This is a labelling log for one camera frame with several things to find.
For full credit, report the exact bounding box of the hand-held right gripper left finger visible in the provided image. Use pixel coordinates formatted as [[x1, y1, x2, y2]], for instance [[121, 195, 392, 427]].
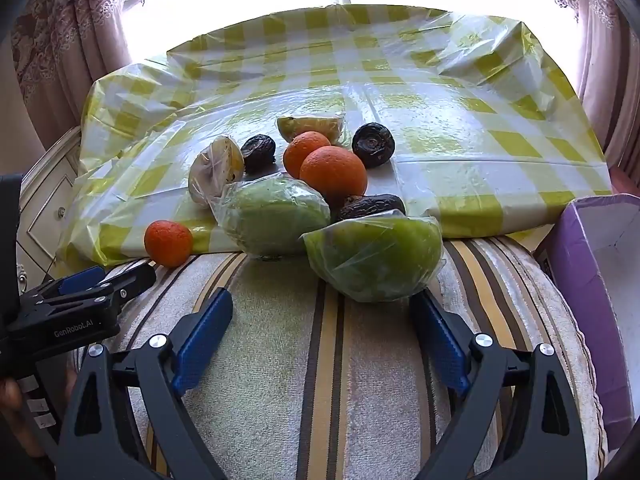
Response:
[[55, 287, 234, 480]]

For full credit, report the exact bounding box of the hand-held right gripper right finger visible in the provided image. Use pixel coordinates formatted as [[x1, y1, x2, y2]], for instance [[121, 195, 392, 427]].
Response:
[[409, 290, 588, 480]]

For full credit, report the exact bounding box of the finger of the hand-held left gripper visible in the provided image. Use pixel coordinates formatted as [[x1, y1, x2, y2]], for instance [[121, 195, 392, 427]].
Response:
[[21, 266, 107, 305], [37, 261, 157, 312]]

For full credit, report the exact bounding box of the small tangerine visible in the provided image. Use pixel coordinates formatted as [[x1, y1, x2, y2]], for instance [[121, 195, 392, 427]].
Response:
[[144, 220, 194, 268]]

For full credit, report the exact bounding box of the plastic-wrapped green fruit half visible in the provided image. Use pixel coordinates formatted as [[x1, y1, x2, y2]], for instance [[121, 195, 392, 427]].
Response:
[[301, 210, 446, 303]]

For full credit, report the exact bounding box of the plastic-wrapped yellow fruit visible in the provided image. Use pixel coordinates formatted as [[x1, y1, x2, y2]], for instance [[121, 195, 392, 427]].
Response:
[[187, 135, 246, 207]]

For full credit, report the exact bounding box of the plastic-wrapped green mango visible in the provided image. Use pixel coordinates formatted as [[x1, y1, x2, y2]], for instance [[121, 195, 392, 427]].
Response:
[[210, 174, 332, 259]]

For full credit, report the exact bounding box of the purple cardboard box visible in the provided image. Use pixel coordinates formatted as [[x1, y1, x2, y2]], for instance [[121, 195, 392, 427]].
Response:
[[534, 194, 640, 453]]

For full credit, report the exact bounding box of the dark avocado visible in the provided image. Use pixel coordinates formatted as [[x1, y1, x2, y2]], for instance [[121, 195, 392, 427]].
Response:
[[334, 193, 407, 222]]

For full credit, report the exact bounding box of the small dark wrinkled fruit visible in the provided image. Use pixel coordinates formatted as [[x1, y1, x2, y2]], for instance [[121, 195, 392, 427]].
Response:
[[240, 134, 277, 173]]

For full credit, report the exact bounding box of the large orange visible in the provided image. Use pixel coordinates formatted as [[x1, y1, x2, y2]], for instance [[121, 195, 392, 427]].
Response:
[[299, 146, 368, 201]]

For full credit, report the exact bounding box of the round dark wrinkled fruit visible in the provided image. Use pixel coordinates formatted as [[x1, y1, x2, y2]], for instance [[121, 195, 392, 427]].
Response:
[[351, 122, 396, 168]]

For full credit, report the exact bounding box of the white cabinet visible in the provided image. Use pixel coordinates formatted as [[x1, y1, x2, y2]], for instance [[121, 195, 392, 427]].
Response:
[[15, 125, 83, 301]]

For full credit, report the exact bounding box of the striped beige towel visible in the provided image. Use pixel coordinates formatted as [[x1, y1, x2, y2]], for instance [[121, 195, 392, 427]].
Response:
[[75, 235, 608, 480]]

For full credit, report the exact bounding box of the medium orange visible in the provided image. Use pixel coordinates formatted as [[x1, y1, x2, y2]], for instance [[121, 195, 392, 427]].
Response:
[[283, 131, 332, 180]]

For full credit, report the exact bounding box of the plastic-wrapped pale fruit half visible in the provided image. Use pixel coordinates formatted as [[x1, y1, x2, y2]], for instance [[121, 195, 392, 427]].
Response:
[[276, 114, 347, 145]]

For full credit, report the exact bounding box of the yellow checked plastic tablecloth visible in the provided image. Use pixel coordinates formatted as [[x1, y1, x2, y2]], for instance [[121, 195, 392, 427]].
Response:
[[55, 4, 613, 267]]

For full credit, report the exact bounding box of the patterned pink curtain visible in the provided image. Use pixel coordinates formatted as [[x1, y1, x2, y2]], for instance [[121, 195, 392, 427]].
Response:
[[10, 0, 146, 136]]

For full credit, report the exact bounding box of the plain pink curtain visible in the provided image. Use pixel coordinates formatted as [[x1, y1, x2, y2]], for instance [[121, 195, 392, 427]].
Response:
[[500, 0, 640, 161]]

